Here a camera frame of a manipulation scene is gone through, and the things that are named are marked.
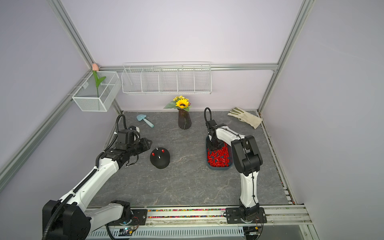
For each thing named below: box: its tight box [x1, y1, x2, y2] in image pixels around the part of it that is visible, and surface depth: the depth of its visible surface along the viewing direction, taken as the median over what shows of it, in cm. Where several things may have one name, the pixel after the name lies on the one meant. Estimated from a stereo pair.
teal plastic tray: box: [205, 135, 234, 171], surface depth 94 cm
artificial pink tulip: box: [92, 63, 107, 98], surface depth 92 cm
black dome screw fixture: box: [150, 147, 171, 169], surface depth 88 cm
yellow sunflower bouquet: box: [163, 95, 192, 112], surface depth 93 cm
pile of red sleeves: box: [207, 142, 231, 168], surface depth 95 cm
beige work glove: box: [227, 107, 263, 130], surface depth 119 cm
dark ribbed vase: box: [177, 108, 192, 130], surface depth 111 cm
